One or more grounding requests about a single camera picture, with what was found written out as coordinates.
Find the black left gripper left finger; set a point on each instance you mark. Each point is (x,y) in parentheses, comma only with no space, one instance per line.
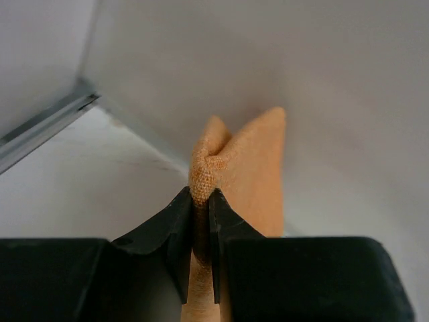
(169,234)

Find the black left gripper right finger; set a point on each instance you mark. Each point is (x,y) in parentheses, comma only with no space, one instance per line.
(230,239)

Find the orange cloth placemat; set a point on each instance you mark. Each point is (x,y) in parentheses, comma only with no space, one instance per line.
(247,168)

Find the left aluminium table rail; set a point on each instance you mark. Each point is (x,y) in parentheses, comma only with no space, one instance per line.
(38,129)

